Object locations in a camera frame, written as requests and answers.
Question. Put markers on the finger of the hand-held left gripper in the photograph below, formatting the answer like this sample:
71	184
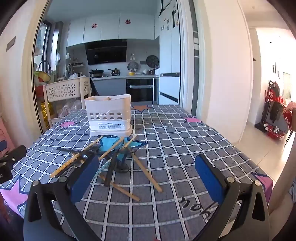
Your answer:
15	153

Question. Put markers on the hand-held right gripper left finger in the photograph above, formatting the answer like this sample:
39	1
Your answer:
85	178

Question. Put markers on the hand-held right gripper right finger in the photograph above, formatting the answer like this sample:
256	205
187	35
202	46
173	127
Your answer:
208	178

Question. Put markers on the wooden chopstick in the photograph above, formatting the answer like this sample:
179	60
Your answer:
148	175
131	140
124	191
64	167
113	146
96	141

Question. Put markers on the black chopstick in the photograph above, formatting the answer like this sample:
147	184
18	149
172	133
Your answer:
110	171
69	150

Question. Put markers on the beige plastic cutlery holder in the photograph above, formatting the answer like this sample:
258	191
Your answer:
108	104

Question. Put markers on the pink plastic stool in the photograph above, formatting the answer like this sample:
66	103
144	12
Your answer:
4	136

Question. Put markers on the gold foil decoration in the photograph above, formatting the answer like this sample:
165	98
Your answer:
45	113

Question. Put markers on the grey checked star tablecloth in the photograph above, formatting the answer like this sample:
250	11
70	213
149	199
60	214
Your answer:
161	143

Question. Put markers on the red plastic basin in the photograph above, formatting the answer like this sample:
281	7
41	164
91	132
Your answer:
39	92

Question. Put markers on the clear plastic bags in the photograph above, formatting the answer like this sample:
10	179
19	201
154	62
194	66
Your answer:
69	107

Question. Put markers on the beige plastic storage cart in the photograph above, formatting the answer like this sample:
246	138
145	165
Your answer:
62	89

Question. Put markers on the green and yellow bowl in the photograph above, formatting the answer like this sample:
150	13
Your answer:
42	76

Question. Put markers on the dark hanging cloth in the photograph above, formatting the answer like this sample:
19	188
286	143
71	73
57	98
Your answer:
93	89

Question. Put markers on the coat rack with red bags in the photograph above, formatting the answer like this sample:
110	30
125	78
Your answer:
272	109

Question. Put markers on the curved kitchen faucet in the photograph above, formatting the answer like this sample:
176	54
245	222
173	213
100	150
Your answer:
44	62

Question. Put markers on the grey kitchen counter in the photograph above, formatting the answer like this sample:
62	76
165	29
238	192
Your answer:
111	85

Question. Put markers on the white plastic bag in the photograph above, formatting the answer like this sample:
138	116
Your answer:
73	76

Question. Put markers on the black built-in oven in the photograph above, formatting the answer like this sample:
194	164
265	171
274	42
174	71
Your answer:
140	92

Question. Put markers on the black wok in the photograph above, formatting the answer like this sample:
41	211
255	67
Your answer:
96	71

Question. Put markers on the steel cooking pot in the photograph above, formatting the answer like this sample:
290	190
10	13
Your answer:
115	71

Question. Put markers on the round hanging pot lid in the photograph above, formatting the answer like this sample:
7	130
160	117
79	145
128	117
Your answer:
132	66

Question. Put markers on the white refrigerator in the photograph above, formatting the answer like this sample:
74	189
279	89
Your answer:
168	58

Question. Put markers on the black range hood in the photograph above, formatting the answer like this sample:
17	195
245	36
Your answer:
106	53

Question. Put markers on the grey wall plaque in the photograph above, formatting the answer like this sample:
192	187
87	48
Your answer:
10	43

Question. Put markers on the dark wall decoration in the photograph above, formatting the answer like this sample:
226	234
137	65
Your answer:
275	68

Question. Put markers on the sliding door frame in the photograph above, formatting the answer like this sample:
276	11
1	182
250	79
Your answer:
195	46

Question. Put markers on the white wall cabinets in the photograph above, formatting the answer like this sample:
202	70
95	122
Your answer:
108	27

